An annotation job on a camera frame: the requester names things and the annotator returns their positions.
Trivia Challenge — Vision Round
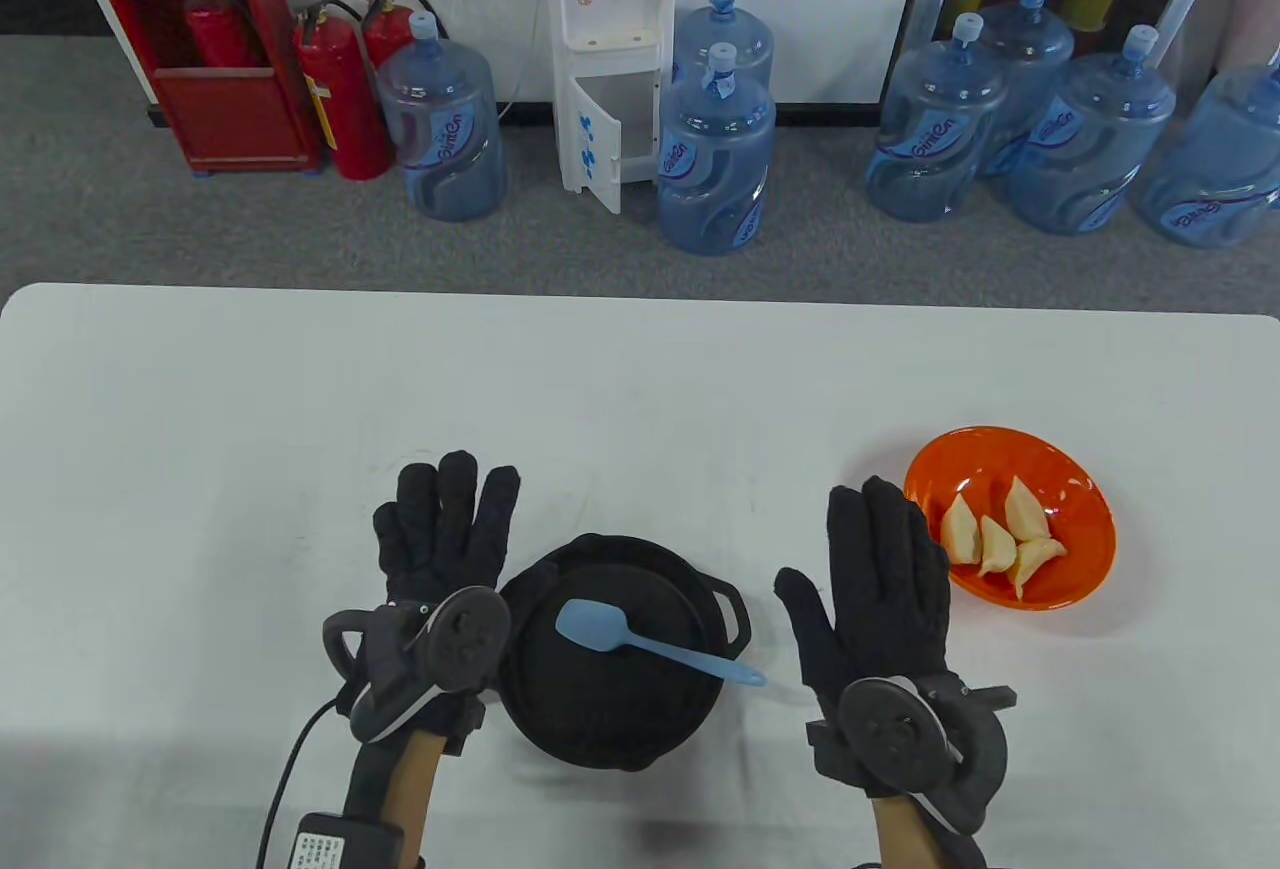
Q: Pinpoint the person's left hand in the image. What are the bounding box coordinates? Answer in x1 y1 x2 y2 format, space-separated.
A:
340 451 521 758

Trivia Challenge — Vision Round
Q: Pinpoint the person's right hand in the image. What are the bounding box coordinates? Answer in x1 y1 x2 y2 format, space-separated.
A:
775 476 991 800

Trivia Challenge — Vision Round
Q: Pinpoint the pale yellow dumpling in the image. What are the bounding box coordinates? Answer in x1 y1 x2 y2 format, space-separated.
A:
940 494 984 567
977 516 1018 578
1010 537 1069 600
1003 476 1046 542

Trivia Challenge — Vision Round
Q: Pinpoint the blue dessert shovel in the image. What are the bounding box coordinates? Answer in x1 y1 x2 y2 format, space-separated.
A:
555 599 768 688

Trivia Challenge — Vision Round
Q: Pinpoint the orange plastic bowl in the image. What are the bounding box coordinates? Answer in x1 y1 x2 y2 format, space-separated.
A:
903 426 1117 612

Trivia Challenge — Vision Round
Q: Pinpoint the black frying pan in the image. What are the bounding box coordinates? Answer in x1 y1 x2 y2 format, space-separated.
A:
497 534 753 772

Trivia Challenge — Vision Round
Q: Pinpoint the person's right forearm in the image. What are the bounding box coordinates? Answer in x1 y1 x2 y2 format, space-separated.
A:
870 794 966 869

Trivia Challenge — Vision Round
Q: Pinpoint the person's left forearm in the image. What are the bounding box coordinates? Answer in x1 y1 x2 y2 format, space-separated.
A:
375 727 448 825

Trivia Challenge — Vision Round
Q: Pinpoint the black grey left hand controller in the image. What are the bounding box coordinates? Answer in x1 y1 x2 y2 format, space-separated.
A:
322 586 513 745

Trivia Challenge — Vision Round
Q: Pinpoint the black grey hand controller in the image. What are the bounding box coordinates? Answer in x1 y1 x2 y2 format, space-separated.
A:
322 586 513 745
805 674 1016 835

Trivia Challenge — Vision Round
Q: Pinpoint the black grey right hand controller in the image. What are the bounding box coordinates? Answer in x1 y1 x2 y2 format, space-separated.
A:
805 674 1016 835

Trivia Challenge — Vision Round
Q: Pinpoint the black left wrist sensor box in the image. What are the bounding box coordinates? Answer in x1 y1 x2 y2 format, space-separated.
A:
295 812 406 869

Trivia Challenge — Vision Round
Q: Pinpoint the blue water jug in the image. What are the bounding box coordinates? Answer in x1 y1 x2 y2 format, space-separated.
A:
377 11 508 223
672 0 776 90
1130 39 1280 250
975 0 1076 180
865 12 1011 224
1005 24 1179 237
657 42 778 257

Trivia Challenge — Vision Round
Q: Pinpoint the tall red fire extinguisher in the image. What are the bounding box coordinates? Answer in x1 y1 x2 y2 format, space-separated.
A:
292 0 393 182

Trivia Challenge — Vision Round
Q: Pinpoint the red fire extinguisher cabinet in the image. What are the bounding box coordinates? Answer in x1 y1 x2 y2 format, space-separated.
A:
82 0 326 175

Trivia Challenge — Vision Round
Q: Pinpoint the short red fire extinguisher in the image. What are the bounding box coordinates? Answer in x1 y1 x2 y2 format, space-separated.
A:
358 0 449 75

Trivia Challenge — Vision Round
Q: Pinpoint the red extinguisher inside cabinet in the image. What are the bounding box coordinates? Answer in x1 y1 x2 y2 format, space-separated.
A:
183 0 263 70

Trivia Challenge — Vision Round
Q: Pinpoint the white water dispenser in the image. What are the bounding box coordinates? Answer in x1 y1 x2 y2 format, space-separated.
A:
553 0 676 215

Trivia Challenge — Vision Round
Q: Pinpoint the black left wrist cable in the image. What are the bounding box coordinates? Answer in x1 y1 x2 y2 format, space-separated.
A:
257 699 346 869

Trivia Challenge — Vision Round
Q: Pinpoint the white cable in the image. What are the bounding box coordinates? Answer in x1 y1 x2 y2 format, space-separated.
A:
440 0 551 125

